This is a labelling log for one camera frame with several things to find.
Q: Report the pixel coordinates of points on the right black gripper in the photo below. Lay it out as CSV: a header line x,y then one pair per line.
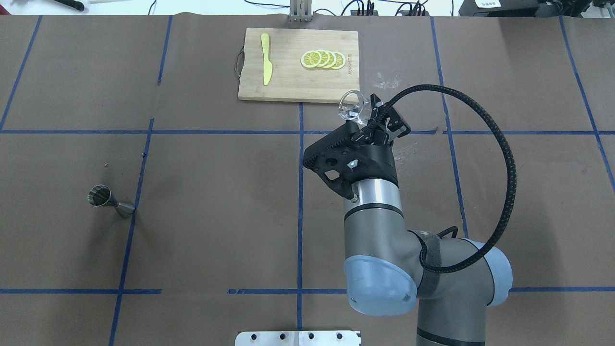
x,y
381,162

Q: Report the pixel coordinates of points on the clear glass cup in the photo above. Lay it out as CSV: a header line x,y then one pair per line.
x,y
356,107

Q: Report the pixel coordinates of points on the steel jigger measuring cup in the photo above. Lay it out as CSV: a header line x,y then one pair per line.
x,y
101,196

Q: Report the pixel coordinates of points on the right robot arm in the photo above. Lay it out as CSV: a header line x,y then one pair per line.
x,y
389,270

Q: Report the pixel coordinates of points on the back lemon slice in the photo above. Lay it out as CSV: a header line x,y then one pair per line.
x,y
340,61

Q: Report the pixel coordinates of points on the lemon slice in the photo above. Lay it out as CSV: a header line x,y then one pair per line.
x,y
332,60
326,58
311,59
340,61

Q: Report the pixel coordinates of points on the front lemon slice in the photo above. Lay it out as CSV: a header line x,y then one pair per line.
x,y
311,59

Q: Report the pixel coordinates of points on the wooden cutting board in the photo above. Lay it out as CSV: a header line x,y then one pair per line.
x,y
290,81

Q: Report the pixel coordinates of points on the yellow plastic knife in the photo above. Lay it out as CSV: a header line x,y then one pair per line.
x,y
267,64

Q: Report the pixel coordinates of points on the black mini pc box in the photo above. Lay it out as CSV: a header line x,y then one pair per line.
x,y
499,8

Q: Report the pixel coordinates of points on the black handheld tool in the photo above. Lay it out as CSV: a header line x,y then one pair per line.
x,y
73,4

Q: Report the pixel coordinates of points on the aluminium frame post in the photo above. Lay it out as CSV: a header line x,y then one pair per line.
x,y
300,11

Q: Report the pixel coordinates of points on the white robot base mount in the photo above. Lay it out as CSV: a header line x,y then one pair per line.
x,y
299,338

